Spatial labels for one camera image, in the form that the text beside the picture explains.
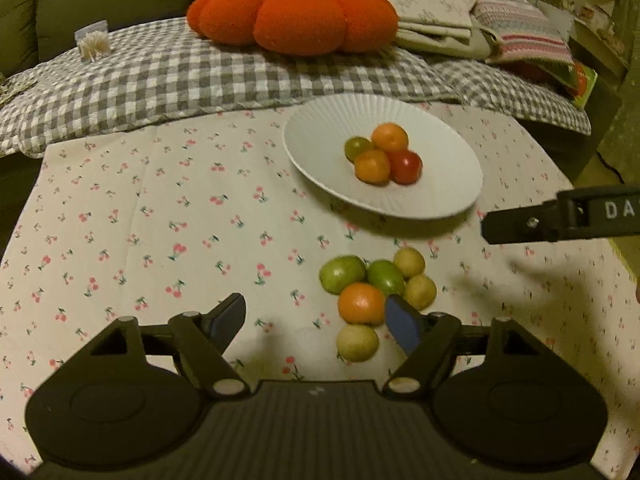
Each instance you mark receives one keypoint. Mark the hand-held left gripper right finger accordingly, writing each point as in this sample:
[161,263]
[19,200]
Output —
[403,324]

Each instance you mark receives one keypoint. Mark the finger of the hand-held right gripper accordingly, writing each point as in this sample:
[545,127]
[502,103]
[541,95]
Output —
[520,224]

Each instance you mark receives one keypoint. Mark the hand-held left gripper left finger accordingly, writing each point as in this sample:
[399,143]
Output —
[229,316]

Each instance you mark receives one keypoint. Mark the yellow round fruit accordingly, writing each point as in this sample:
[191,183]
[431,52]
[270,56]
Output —
[357,342]
[409,261]
[421,291]

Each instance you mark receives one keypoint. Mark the orange mandarin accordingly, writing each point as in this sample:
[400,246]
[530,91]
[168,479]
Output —
[390,137]
[360,303]
[372,166]

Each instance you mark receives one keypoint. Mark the green jujube fruit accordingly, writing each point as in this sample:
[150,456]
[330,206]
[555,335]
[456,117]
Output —
[385,277]
[342,273]

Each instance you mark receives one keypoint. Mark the white ribbed plate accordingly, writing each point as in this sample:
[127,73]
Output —
[330,160]

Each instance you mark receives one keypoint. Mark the cherry print tablecloth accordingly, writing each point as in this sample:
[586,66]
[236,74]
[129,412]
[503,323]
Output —
[150,240]

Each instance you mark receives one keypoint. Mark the red tomato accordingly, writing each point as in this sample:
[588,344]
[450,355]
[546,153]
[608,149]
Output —
[406,167]

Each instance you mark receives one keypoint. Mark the green orange picture book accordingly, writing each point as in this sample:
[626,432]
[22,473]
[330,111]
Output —
[582,82]

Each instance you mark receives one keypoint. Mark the small green tomato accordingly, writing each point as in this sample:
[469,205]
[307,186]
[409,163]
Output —
[357,147]

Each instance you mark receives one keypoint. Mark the striped knitted cushion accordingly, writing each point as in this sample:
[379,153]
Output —
[520,27]

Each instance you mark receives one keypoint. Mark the wooden shelf unit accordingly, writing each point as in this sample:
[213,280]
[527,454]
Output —
[595,5]

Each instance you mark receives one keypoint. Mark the folded floral cloth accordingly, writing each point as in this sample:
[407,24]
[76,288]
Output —
[425,7]

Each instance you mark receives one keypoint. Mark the grey checked blanket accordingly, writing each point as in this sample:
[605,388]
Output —
[175,80]

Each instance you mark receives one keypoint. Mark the small white fluffy item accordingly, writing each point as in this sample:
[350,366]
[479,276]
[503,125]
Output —
[93,42]

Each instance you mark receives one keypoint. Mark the orange pumpkin cushion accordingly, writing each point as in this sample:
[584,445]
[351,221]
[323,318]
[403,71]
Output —
[295,15]

